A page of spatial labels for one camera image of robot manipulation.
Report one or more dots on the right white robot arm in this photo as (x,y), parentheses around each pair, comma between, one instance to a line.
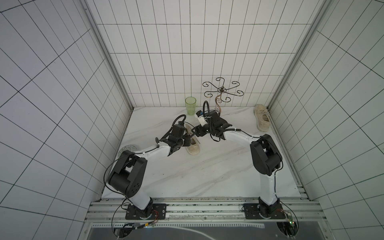
(266,158)

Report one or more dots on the green plastic cup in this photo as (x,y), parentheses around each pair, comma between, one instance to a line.
(190,103)

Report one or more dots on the beige lace-up shoe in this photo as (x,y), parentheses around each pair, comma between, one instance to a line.
(194,147)

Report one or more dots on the metal jewelry stand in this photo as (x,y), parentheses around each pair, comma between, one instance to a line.
(223,94)

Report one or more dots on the patterned ceramic bowl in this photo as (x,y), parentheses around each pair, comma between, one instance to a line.
(127,148)

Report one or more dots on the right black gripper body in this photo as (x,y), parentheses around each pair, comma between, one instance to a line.
(202,130)

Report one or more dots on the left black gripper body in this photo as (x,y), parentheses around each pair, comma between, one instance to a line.
(186,142)

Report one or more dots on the aluminium mounting rail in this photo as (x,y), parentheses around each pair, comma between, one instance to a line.
(205,210)

